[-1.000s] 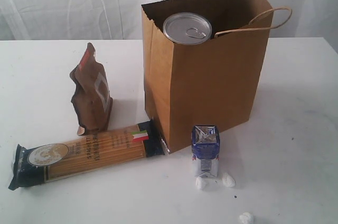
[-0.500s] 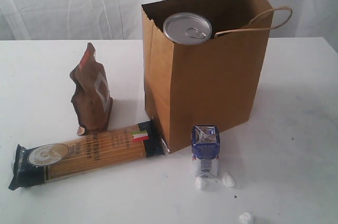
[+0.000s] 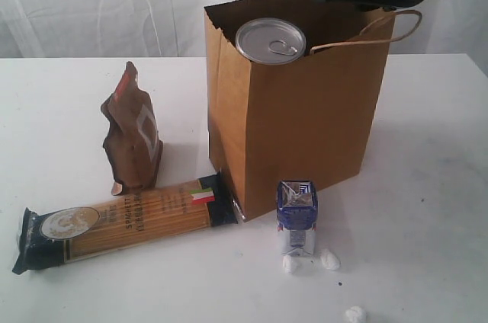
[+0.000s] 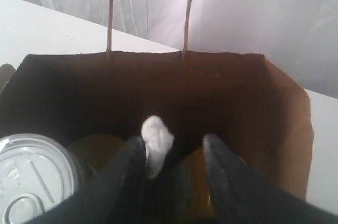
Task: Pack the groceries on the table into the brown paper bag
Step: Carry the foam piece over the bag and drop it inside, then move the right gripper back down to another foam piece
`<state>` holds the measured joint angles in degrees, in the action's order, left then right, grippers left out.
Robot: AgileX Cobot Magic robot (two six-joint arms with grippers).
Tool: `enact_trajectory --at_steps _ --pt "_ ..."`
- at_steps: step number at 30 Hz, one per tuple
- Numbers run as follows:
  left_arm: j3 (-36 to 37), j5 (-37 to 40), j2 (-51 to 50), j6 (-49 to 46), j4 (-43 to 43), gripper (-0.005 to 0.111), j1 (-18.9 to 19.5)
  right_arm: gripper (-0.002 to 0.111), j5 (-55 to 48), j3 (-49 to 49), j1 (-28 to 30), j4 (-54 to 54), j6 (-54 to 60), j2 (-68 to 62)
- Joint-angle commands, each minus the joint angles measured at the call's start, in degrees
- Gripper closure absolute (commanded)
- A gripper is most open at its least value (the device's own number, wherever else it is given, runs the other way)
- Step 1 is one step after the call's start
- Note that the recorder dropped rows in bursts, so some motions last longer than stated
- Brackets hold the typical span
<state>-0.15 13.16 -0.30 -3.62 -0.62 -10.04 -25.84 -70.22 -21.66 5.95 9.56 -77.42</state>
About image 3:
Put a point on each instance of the brown coffee pouch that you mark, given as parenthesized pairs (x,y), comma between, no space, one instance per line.
(132,145)

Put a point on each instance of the silver pull-tab tin can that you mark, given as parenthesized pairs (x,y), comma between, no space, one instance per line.
(270,41)

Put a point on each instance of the brown paper bag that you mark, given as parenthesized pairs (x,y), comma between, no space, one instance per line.
(308,119)

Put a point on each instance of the blue white milk carton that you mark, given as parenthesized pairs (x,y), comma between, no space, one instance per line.
(297,211)

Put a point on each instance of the spaghetti pasta package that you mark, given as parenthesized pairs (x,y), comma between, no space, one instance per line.
(76,233)

